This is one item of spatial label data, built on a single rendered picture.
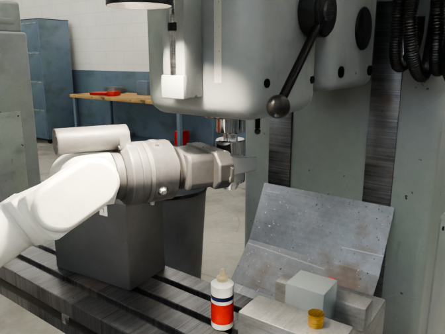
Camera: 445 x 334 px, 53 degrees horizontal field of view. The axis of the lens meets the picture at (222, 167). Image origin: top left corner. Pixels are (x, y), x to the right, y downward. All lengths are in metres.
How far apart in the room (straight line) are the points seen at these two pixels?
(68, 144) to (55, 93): 7.39
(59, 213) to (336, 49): 0.46
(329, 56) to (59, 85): 7.42
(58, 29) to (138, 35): 1.57
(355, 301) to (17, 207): 0.49
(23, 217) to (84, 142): 0.12
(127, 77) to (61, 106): 1.41
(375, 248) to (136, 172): 0.58
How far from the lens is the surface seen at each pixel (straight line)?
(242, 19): 0.57
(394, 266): 1.05
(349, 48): 0.78
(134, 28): 7.09
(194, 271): 2.83
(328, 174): 1.04
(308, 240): 1.05
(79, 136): 0.60
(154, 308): 0.90
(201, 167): 0.63
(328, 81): 0.73
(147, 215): 0.95
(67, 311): 0.98
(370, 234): 1.01
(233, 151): 0.68
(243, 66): 0.57
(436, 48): 0.78
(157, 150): 0.62
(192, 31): 0.59
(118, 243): 0.94
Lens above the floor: 1.39
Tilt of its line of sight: 14 degrees down
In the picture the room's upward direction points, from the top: straight up
